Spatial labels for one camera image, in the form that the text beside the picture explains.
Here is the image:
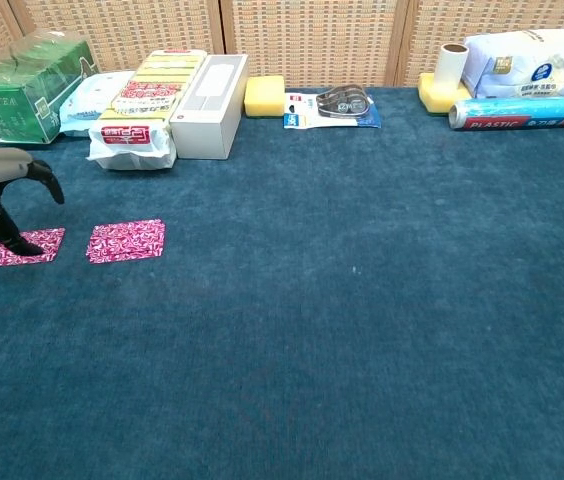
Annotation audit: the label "correction tape blister pack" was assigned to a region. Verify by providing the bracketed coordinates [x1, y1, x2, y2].
[283, 84, 383, 130]

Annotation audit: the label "teal carpet table mat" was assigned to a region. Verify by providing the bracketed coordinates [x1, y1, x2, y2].
[0, 85, 564, 480]

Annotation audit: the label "yellow scouring sponge multipack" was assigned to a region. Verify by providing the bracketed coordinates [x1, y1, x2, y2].
[85, 48, 209, 172]

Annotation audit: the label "white paper roll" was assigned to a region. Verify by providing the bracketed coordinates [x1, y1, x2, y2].
[434, 43, 471, 94]

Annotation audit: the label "white power strip box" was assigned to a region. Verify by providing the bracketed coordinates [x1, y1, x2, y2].
[168, 53, 250, 161]

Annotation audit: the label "light blue wet wipes pack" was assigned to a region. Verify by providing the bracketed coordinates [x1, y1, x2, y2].
[58, 69, 138, 137]

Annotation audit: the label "woven wooden folding screen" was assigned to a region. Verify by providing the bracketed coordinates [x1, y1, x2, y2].
[0, 0, 564, 89]

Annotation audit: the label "blue plastic wrap roll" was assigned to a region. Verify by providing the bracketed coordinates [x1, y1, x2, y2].
[448, 94, 564, 131]

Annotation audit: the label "white blue tissue bag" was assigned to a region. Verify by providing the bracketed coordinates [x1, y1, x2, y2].
[461, 28, 564, 100]

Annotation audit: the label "clear box green tea bags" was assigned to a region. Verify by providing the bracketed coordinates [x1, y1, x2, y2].
[0, 29, 101, 145]

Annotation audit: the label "yellow sponge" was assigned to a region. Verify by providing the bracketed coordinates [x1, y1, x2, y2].
[417, 72, 473, 117]
[243, 74, 287, 119]

